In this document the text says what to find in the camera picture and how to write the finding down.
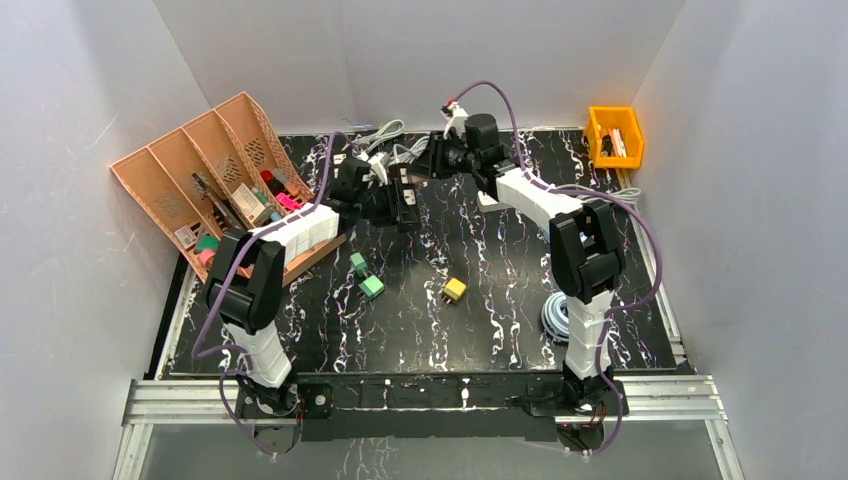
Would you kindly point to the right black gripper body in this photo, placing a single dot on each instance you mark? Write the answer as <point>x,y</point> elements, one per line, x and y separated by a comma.
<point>450,156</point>

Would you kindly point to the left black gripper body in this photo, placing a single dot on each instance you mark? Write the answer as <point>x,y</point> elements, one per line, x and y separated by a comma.
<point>394,201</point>

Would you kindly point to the pink plug adapter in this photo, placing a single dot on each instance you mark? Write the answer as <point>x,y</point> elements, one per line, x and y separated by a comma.
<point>418,172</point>

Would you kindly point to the green plug adapter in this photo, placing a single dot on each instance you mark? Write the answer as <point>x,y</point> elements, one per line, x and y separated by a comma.
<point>359,265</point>
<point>371,287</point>

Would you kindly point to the yellow plug adapter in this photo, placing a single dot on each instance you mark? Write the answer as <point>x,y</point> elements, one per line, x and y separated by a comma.
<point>454,290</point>

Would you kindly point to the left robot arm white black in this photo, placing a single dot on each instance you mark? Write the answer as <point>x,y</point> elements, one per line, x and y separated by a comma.
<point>244,284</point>

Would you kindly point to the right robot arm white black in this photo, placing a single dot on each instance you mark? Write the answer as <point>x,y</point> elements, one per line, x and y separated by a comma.
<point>586,252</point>

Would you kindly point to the white power strip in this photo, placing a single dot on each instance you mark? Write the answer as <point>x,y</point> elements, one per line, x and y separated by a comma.
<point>487,203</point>

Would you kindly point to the magenta item in tray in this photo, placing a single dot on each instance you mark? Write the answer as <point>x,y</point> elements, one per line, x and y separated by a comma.
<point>289,203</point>

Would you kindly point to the pink file rack organizer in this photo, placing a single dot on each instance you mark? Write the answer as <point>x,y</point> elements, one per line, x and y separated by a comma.
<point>185,180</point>

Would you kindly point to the orange storage bin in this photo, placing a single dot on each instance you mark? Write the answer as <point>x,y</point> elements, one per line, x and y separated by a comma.
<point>614,138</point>

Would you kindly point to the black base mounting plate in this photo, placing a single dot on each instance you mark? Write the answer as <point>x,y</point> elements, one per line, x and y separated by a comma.
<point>545,406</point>

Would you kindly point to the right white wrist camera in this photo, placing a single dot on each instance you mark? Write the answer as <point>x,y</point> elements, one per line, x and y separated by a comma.
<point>456,117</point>

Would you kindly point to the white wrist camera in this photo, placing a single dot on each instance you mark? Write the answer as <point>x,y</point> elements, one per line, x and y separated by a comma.
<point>377,168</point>
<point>456,117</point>

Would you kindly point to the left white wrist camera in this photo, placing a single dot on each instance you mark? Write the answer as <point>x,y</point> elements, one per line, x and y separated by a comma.
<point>377,168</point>

